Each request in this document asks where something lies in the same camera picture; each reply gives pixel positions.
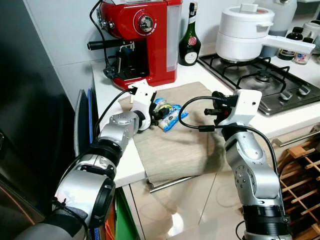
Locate blue white snack packet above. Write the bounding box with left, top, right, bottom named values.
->
left=152, top=97, right=190, bottom=133

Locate dark steel fridge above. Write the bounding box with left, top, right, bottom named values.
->
left=0, top=0, right=76, bottom=240

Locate beige woven towel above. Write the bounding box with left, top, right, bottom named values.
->
left=119, top=81, right=228, bottom=188

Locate black gas hob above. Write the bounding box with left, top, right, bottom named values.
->
left=197, top=54, right=320, bottom=117

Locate green glass bottle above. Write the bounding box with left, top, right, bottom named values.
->
left=178, top=1, right=202, bottom=67

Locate red coffee machine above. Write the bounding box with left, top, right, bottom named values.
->
left=87, top=0, right=183, bottom=91

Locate blue edged flat board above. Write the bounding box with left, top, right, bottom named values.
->
left=74, top=89, right=97, bottom=157

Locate wooden wine rack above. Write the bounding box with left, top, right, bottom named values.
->
left=274, top=142, right=320, bottom=240

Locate small jar white red label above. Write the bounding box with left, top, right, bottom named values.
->
left=294, top=36, right=314, bottom=65

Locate beige kitchen base cabinet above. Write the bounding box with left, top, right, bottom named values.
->
left=92, top=60, right=320, bottom=240

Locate dark sauce bottle red label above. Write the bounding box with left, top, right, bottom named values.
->
left=277, top=26, right=304, bottom=62

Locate white electric kettle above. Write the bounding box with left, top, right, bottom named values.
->
left=260, top=0, right=298, bottom=58

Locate green plastic board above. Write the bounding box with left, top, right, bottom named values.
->
left=114, top=187, right=142, bottom=240

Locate white ceramic mug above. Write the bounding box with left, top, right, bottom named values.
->
left=302, top=20, right=320, bottom=41

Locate orange plastic board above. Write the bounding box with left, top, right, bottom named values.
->
left=102, top=212, right=118, bottom=240

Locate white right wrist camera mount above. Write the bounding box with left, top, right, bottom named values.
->
left=217, top=89, right=263, bottom=128

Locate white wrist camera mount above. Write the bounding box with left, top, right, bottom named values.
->
left=130, top=79, right=159, bottom=132
left=217, top=89, right=263, bottom=128

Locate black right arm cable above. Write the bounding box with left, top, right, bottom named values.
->
left=177, top=96, right=280, bottom=181

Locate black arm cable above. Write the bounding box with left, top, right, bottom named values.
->
left=92, top=89, right=133, bottom=146
left=177, top=96, right=280, bottom=181

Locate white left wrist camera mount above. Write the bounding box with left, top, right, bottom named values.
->
left=130, top=79, right=159, bottom=132

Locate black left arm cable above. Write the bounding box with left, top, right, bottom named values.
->
left=92, top=89, right=133, bottom=146

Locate steel drawer handle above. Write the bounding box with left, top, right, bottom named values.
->
left=149, top=175, right=201, bottom=193
left=272, top=131, right=320, bottom=148

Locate white pot with handle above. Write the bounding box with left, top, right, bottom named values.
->
left=216, top=4, right=317, bottom=63

